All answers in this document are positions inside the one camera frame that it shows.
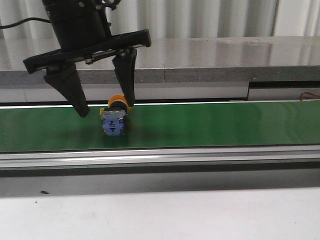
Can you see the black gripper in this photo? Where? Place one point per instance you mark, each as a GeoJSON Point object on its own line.
{"type": "Point", "coordinates": [62, 74]}

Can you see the orange blue push button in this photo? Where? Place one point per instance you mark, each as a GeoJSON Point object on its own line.
{"type": "Point", "coordinates": [114, 116]}

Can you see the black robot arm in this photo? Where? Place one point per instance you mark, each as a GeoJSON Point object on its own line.
{"type": "Point", "coordinates": [83, 33]}

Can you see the white pleated curtain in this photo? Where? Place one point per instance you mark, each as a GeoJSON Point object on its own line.
{"type": "Point", "coordinates": [181, 19]}

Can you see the grey stone counter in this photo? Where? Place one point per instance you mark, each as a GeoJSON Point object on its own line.
{"type": "Point", "coordinates": [213, 69]}

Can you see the green conveyor belt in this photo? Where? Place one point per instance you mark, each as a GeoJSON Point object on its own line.
{"type": "Point", "coordinates": [163, 126]}

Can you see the silver conveyor frame rail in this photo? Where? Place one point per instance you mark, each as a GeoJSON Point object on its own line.
{"type": "Point", "coordinates": [159, 160]}

